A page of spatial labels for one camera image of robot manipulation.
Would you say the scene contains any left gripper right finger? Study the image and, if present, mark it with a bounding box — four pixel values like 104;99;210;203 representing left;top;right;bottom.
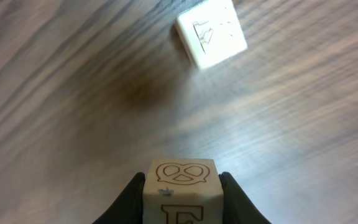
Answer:
219;172;270;224

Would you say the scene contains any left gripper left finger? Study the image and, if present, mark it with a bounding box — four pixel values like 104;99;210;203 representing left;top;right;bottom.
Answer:
93;172;145;224

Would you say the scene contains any white block row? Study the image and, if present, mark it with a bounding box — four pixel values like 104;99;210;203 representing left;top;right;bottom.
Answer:
175;0;247;70
142;159;224;224

